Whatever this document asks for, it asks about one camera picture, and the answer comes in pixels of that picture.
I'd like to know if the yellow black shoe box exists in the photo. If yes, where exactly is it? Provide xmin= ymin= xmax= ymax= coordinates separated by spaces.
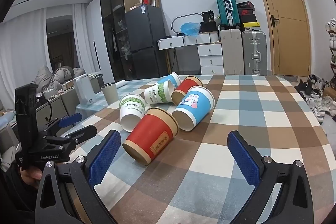
xmin=241 ymin=22 xmax=261 ymax=32

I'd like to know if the black bag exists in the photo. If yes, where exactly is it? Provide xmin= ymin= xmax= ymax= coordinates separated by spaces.
xmin=199 ymin=10 xmax=220 ymax=33

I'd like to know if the red paper cup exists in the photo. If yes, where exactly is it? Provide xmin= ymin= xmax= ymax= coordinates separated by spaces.
xmin=171 ymin=76 xmax=204 ymax=104
xmin=122 ymin=107 xmax=180 ymax=165

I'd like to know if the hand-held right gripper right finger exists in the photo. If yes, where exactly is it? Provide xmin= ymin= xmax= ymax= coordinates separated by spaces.
xmin=227 ymin=131 xmax=314 ymax=224

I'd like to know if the shoe rack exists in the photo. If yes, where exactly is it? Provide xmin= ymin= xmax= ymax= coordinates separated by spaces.
xmin=325 ymin=18 xmax=336 ymax=78

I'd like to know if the checked tablecloth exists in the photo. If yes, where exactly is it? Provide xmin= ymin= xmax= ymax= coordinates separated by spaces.
xmin=76 ymin=74 xmax=336 ymax=224

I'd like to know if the pile of shoes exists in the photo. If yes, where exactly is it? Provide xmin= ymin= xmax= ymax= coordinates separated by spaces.
xmin=293 ymin=74 xmax=336 ymax=125

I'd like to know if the black red shoe box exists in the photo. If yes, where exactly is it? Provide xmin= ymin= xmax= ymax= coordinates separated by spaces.
xmin=237 ymin=1 xmax=255 ymax=11

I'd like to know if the white sheer curtain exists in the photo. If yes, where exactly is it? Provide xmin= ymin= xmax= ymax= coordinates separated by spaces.
xmin=0 ymin=2 xmax=90 ymax=98

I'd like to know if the dark grey fridge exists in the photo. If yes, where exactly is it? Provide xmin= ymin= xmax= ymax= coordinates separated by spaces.
xmin=124 ymin=4 xmax=172 ymax=80

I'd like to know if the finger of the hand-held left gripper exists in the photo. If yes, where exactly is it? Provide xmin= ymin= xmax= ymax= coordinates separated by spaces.
xmin=43 ymin=125 xmax=98 ymax=155
xmin=39 ymin=113 xmax=83 ymax=136

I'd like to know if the black cable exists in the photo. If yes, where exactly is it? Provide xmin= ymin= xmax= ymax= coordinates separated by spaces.
xmin=39 ymin=98 xmax=53 ymax=123

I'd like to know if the dark glass cabinet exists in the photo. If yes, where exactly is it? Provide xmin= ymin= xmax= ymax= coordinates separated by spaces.
xmin=100 ymin=0 xmax=139 ymax=82

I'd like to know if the person's left hand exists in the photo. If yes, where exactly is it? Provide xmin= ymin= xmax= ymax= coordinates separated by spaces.
xmin=20 ymin=166 xmax=44 ymax=189

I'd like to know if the white green paper cup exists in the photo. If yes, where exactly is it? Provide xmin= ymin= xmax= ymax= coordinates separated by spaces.
xmin=144 ymin=80 xmax=175 ymax=105
xmin=120 ymin=94 xmax=147 ymax=132

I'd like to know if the person's left forearm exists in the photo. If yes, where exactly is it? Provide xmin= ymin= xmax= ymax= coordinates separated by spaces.
xmin=3 ymin=164 xmax=40 ymax=224

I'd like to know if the oval mirror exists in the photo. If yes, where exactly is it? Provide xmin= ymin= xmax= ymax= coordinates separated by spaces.
xmin=171 ymin=13 xmax=202 ymax=33

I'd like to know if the blue bunny paper cup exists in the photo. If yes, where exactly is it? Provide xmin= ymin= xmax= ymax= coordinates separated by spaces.
xmin=171 ymin=86 xmax=216 ymax=132
xmin=157 ymin=72 xmax=182 ymax=90

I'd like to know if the wooden door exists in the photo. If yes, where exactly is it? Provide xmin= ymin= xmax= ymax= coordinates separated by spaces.
xmin=249 ymin=0 xmax=320 ymax=77

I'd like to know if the grey coat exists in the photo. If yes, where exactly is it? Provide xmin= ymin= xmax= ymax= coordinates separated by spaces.
xmin=35 ymin=65 xmax=86 ymax=88

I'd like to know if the grey tumbler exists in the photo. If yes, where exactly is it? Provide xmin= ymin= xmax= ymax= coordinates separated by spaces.
xmin=101 ymin=82 xmax=120 ymax=104

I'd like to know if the white electric kettle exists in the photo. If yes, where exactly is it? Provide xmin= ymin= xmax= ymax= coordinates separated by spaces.
xmin=73 ymin=74 xmax=103 ymax=106

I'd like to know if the white desk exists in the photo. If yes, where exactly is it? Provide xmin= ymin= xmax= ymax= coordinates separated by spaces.
xmin=157 ymin=31 xmax=221 ymax=75

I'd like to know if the beige suitcase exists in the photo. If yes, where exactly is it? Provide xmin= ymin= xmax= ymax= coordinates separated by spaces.
xmin=219 ymin=29 xmax=243 ymax=75

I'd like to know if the blue plastic bag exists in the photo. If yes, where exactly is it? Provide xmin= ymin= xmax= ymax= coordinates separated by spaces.
xmin=181 ymin=22 xmax=201 ymax=37

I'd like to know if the teal suitcase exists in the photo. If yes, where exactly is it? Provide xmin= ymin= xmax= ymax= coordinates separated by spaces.
xmin=214 ymin=0 xmax=241 ymax=29

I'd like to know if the white wardrobe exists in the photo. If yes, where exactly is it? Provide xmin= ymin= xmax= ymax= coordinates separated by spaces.
xmin=87 ymin=0 xmax=114 ymax=80

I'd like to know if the silver suitcase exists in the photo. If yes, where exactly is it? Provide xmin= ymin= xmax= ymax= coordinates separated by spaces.
xmin=241 ymin=30 xmax=268 ymax=76

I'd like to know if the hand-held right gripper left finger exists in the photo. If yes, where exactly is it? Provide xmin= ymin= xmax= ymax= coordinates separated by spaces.
xmin=35 ymin=130 xmax=122 ymax=224

